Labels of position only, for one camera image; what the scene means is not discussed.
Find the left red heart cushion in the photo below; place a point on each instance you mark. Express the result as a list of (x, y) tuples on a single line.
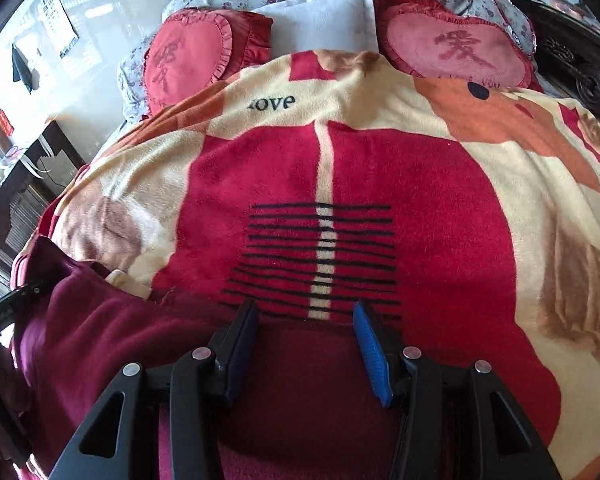
[(194, 49)]

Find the dark wooden side table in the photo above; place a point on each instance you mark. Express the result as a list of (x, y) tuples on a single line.
[(24, 190)]

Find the red cream patterned blanket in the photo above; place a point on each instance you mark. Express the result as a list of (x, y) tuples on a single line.
[(467, 217)]

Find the wall calendar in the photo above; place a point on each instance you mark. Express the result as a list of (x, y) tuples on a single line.
[(59, 28)]

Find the red heart cushion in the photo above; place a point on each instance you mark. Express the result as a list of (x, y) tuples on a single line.
[(194, 49), (423, 39)]

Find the dark cloth on wall hook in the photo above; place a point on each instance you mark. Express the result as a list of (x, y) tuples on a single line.
[(22, 72)]

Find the maroon fleece garment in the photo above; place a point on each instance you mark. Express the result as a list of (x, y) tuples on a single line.
[(304, 411)]

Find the dark carved wooden headboard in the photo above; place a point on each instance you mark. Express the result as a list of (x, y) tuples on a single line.
[(568, 52)]

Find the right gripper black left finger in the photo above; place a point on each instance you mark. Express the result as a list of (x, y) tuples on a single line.
[(119, 437)]

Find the right red heart cushion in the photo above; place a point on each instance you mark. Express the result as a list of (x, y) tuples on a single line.
[(423, 39)]

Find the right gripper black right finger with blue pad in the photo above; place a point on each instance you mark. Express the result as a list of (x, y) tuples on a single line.
[(455, 423)]

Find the white pillow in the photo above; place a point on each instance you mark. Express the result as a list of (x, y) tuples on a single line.
[(303, 25)]

